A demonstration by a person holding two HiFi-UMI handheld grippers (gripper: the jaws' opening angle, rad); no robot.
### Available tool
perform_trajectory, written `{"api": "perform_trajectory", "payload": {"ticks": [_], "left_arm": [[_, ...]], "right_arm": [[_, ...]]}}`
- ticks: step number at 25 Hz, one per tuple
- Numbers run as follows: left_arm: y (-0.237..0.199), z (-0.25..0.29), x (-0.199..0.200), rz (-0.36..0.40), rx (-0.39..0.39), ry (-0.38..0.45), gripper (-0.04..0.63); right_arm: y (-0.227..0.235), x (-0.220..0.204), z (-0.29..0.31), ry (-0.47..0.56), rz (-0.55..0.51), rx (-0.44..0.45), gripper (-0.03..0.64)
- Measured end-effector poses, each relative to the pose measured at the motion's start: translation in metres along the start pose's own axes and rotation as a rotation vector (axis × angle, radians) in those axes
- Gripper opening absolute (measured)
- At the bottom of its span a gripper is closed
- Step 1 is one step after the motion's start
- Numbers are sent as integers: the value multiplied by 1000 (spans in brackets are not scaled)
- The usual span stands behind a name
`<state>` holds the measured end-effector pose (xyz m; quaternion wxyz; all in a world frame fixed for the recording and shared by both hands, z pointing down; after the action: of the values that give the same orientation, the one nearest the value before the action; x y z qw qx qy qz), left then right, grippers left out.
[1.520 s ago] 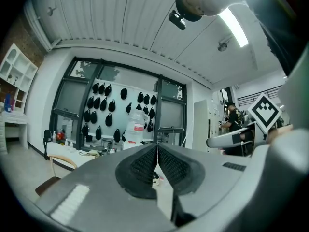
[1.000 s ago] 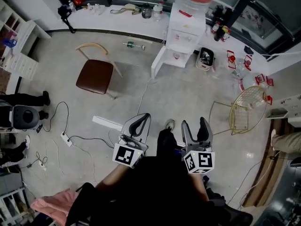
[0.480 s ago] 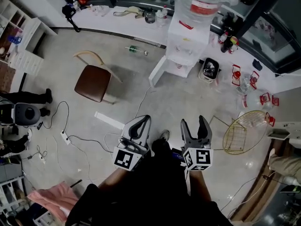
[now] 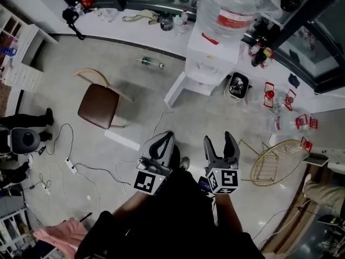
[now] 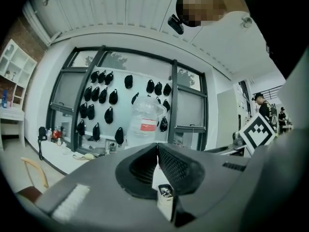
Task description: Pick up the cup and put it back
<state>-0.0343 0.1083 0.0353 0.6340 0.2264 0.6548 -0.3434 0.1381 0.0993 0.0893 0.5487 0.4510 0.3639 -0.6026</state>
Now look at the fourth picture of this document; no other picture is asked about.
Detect black bag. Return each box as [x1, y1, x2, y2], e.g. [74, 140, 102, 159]
[61, 6, 85, 40]

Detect empty water jug red cap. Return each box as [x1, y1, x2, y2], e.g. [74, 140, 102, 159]
[266, 113, 319, 139]
[279, 88, 298, 112]
[263, 81, 281, 113]
[269, 133, 314, 154]

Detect dark glass jar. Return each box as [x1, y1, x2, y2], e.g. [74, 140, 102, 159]
[160, 11, 174, 32]

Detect beige strap bag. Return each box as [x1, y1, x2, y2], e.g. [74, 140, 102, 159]
[122, 9, 160, 25]

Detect clear plastic bottle green label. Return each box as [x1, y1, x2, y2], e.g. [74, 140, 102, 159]
[135, 56, 165, 71]

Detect person's black clothing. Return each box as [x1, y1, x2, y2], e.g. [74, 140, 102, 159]
[77, 144, 273, 259]

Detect white cable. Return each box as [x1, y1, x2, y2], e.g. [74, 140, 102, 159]
[114, 159, 141, 201]
[150, 104, 175, 140]

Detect brown seat wooden chair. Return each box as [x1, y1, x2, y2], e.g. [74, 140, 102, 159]
[73, 67, 135, 130]

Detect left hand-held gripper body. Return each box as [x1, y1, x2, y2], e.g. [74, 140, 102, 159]
[134, 157, 174, 197]

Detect gold wire round table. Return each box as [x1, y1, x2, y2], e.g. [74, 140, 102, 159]
[236, 139, 309, 187]

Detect grey tablet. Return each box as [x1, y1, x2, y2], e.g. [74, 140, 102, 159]
[301, 152, 330, 167]

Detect small black pouch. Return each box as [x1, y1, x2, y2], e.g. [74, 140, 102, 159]
[287, 73, 301, 89]

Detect clear water jug red label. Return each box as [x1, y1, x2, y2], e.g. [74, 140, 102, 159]
[195, 0, 283, 44]

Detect person's grey shoe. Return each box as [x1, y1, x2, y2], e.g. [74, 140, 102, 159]
[178, 156, 191, 171]

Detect person's left forearm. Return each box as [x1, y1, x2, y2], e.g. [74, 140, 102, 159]
[112, 189, 162, 221]

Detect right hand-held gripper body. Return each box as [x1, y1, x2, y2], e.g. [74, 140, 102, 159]
[203, 156, 241, 195]

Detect white water dispenser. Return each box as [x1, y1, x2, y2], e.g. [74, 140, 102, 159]
[164, 19, 239, 108]

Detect grey round device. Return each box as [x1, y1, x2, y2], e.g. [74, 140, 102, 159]
[8, 127, 42, 155]

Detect white trash bin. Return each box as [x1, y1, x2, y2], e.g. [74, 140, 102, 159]
[224, 72, 253, 103]

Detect dark sauce bottle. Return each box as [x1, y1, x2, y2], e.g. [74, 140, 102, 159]
[248, 36, 275, 69]

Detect person's right forearm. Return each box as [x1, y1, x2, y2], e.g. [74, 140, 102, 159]
[215, 192, 244, 235]

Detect white shelf cabinet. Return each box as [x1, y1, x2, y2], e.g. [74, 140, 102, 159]
[0, 3, 59, 92]

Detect pink cloth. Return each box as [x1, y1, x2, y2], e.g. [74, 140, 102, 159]
[32, 216, 89, 259]

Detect black cable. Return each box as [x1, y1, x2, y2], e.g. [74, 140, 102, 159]
[71, 162, 133, 186]
[43, 122, 75, 162]

